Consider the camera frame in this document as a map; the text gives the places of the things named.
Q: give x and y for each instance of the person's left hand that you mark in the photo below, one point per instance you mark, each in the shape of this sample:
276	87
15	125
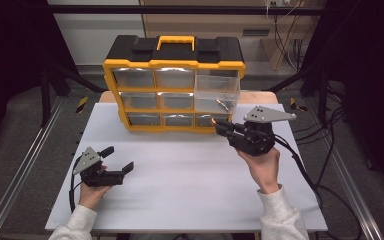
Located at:
90	196

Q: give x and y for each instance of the yellow clamp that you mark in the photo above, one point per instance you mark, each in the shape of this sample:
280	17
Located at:
82	104
295	105

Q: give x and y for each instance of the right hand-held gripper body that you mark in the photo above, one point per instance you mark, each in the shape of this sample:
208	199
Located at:
256	136

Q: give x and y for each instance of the black horizontal bar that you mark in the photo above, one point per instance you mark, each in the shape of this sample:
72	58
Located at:
180	10

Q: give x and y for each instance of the left yellow clamp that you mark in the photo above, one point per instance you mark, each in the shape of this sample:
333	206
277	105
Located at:
82	104

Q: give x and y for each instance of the black curtain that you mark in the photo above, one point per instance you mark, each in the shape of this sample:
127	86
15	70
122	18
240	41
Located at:
10	60
370	66

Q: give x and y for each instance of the right yellow clamp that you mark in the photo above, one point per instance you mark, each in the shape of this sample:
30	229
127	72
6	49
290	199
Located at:
295	105

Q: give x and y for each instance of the yellow black organizer cabinet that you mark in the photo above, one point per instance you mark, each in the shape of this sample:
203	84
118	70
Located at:
180	63

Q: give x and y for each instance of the person's right hand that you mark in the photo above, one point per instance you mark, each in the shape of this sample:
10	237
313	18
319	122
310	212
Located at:
265	170

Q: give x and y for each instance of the clear plastic drawer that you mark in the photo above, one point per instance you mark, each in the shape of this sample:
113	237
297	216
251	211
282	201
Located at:
133	78
176	101
138	100
144	119
174	78
205	120
178	120
213	90

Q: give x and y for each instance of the black metal stand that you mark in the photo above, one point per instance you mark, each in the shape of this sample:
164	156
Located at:
321	93
45	96

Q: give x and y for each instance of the metal floor rail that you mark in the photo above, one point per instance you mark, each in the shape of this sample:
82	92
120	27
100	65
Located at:
20	166
353	190

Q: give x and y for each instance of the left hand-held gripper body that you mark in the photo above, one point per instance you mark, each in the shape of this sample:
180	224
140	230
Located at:
103	178

